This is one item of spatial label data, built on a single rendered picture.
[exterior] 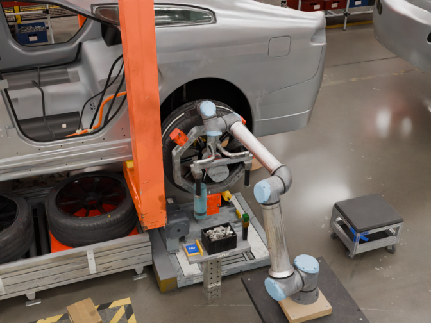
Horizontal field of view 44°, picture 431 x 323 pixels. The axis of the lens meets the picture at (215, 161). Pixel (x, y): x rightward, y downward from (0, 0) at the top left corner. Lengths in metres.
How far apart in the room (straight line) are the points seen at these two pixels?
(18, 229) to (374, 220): 2.52
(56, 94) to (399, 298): 3.03
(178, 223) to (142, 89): 1.20
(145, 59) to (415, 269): 2.56
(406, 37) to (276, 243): 3.04
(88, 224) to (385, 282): 2.16
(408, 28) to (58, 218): 3.61
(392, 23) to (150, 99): 3.22
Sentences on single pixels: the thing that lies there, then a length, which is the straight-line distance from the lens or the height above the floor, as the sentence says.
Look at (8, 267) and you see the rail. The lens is 3.76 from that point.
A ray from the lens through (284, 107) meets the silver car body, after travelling 4.10.
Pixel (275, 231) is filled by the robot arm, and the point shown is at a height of 0.90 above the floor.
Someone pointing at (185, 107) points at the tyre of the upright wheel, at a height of 1.16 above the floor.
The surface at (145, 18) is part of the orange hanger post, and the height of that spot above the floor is 1.95.
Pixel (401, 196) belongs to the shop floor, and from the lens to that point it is 5.02.
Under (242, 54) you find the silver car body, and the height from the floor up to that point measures 1.45.
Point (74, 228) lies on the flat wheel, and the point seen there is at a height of 0.47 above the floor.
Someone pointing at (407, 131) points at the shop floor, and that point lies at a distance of 6.03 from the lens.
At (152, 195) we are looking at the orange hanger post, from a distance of 3.44.
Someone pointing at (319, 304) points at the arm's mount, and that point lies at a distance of 3.43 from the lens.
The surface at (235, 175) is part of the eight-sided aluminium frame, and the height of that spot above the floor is 0.70.
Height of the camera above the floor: 2.89
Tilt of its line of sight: 34 degrees down
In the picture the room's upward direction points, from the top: 1 degrees clockwise
